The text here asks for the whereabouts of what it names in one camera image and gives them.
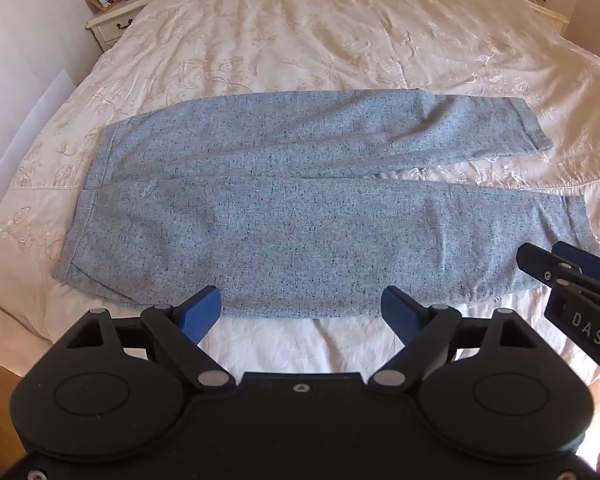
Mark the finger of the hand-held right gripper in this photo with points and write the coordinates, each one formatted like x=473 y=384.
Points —
x=587 y=262
x=542 y=267

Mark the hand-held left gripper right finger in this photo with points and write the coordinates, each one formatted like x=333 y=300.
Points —
x=397 y=310

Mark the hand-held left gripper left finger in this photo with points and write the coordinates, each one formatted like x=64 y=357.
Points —
x=202 y=310

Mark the grey speckled pants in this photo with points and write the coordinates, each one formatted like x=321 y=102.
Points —
x=290 y=220

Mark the cream wooden nightstand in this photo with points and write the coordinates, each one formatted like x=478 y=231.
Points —
x=112 y=25
x=550 y=12

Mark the cream embroidered bedspread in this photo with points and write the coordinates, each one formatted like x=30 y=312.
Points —
x=330 y=35

